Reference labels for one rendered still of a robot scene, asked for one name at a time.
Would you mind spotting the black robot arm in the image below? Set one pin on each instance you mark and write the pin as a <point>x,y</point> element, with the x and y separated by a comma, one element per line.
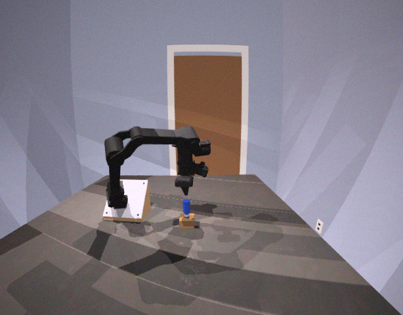
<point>185,139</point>

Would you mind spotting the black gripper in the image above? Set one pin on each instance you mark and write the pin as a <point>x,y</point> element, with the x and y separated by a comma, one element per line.
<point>185,180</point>

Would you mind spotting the blue marker cap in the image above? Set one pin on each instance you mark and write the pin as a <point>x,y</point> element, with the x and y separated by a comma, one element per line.
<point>186,206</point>

